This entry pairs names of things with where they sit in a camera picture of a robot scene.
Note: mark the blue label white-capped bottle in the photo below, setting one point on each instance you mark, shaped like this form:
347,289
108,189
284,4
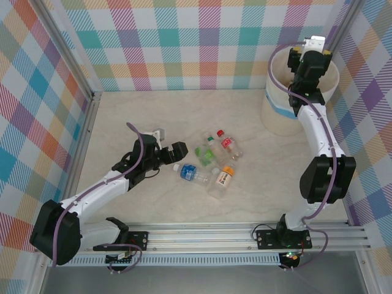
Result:
188,171

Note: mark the green label plastic bottle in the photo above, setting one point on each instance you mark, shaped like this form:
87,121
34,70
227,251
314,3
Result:
204,154

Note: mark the white-capped clear plastic bottle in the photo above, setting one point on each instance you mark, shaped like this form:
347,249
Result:
216,171

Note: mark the red cap red label bottle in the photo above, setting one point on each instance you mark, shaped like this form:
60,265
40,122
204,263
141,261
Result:
228,142

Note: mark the orange cap white label bottle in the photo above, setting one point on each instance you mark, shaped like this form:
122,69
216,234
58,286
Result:
224,179

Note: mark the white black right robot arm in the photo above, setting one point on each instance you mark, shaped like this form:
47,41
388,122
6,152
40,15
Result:
318,131

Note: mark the white fabric bin blue band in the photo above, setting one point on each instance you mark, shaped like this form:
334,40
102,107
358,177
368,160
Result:
275,92

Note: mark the small electronics board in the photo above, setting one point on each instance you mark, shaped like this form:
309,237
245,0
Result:
291,256
119,259

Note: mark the grey metal panel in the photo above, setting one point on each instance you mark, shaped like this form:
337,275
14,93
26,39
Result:
199,281

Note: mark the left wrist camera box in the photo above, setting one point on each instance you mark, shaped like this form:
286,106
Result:
160,133

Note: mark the aluminium frame post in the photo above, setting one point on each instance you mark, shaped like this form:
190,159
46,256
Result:
367,272
38,275
64,46
343,24

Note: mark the aluminium side frame rail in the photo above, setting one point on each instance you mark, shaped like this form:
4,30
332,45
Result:
82,137
349,216

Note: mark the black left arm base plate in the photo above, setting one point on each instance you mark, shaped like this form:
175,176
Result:
137,240

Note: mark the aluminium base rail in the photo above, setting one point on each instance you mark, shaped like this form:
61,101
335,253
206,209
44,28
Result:
202,235

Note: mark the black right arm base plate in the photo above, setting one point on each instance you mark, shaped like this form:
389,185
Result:
268,239

